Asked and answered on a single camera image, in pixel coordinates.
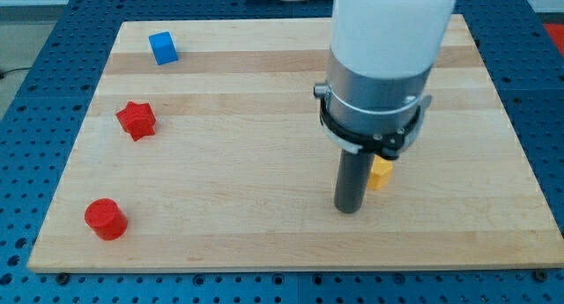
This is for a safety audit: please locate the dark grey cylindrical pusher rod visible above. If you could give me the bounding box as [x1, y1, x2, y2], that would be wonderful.
[334, 150, 375, 213]

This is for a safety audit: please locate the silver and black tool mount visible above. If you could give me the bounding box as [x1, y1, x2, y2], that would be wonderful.
[314, 54, 432, 160]

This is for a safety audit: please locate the blue cube block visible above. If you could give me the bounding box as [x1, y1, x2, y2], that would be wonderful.
[148, 32, 178, 65]

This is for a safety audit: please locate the red cylinder block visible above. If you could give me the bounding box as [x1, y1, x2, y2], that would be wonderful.
[84, 198, 128, 241]

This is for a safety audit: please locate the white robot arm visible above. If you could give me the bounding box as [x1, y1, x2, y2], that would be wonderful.
[280, 0, 456, 213]

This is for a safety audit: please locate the black cable on floor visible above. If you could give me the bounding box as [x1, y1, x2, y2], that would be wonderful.
[0, 66, 31, 80]

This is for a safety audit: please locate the yellow heart block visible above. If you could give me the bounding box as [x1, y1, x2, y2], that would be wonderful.
[367, 156, 394, 190]

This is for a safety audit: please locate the red star block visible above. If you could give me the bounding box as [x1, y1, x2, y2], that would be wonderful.
[115, 101, 156, 142]

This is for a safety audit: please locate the light wooden board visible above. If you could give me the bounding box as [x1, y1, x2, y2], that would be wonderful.
[27, 14, 563, 273]

